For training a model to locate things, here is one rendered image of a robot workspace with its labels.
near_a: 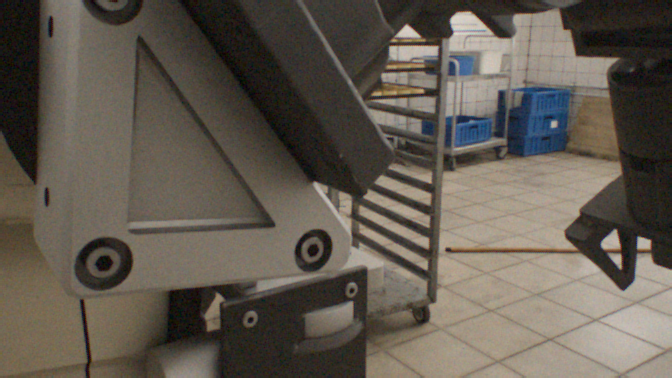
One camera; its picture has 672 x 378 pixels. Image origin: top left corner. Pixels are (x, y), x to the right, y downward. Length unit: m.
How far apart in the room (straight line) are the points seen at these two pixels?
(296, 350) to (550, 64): 6.59
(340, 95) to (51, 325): 0.25
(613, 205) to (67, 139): 0.38
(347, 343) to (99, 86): 0.27
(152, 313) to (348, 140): 0.24
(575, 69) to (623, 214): 6.28
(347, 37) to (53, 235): 0.11
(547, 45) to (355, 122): 6.76
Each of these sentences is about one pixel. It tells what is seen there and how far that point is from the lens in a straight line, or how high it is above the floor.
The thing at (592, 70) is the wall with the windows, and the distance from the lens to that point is 6.62.
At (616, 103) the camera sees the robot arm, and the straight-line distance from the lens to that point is 0.40.
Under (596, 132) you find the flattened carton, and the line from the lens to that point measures 6.33.
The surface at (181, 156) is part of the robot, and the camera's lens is 0.19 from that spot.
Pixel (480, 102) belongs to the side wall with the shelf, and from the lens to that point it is 6.59.
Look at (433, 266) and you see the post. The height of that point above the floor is 0.28.
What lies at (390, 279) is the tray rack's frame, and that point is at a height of 0.15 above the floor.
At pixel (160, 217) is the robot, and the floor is 1.14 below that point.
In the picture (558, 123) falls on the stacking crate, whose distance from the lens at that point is 6.38.
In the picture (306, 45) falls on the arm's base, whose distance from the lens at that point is 0.16.
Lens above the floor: 1.19
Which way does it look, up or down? 16 degrees down
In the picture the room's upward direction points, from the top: straight up
